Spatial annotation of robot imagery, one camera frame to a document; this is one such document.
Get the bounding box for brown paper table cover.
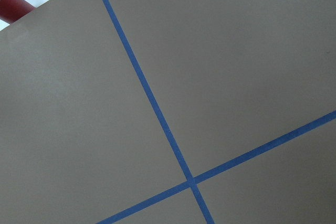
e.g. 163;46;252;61
1;0;335;223

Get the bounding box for blue tape grid lines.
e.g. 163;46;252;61
100;0;335;223

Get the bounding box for red cylinder roll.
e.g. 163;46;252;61
0;0;35;24

